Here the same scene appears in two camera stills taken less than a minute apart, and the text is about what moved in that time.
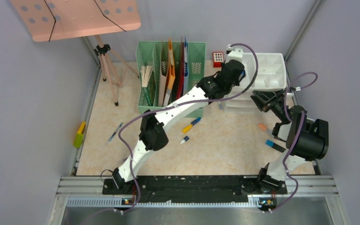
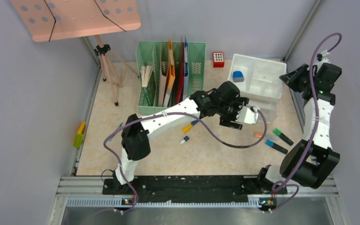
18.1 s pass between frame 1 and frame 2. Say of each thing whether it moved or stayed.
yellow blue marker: stayed
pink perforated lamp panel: stayed
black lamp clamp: stayed
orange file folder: stayed
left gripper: moved
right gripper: moved
